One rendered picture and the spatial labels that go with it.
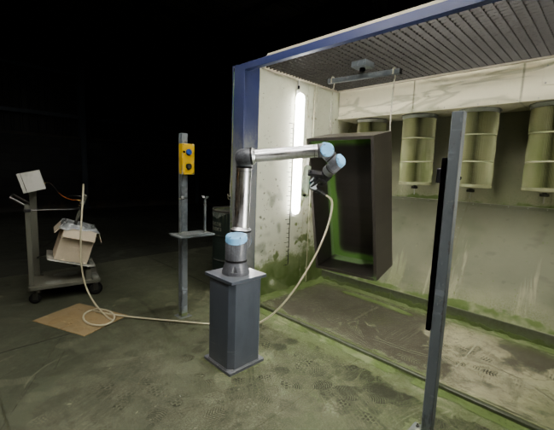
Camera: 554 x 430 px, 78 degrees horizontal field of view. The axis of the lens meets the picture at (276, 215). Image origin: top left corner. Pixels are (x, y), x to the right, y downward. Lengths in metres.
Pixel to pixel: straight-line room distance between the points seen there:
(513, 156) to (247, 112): 2.54
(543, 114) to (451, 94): 0.74
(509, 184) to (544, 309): 1.17
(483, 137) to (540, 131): 0.41
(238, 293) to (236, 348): 0.38
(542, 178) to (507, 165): 0.53
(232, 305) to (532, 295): 2.48
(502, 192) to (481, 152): 0.54
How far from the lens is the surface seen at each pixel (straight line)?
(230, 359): 2.46
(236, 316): 2.32
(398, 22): 2.42
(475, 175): 3.62
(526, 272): 3.66
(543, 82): 3.56
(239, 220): 2.44
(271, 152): 2.27
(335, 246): 3.50
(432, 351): 1.93
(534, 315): 3.54
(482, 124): 3.66
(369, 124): 4.11
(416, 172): 3.81
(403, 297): 3.78
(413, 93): 3.86
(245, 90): 3.24
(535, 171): 3.53
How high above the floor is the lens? 1.35
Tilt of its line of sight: 7 degrees down
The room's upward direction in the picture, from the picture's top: 2 degrees clockwise
